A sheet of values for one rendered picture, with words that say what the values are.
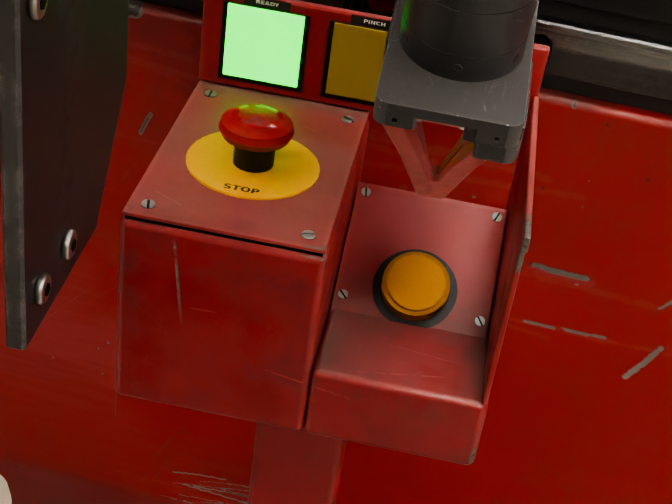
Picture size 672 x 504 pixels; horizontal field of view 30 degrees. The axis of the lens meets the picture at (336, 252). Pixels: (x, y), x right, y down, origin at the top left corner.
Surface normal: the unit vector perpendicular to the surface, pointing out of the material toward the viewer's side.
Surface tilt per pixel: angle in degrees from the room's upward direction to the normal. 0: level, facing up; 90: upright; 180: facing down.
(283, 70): 90
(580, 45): 90
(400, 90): 15
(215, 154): 0
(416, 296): 35
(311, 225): 0
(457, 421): 90
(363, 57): 90
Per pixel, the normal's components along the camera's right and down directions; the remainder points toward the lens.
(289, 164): 0.12, -0.82
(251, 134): 0.06, -0.40
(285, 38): -0.16, 0.54
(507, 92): 0.09, -0.66
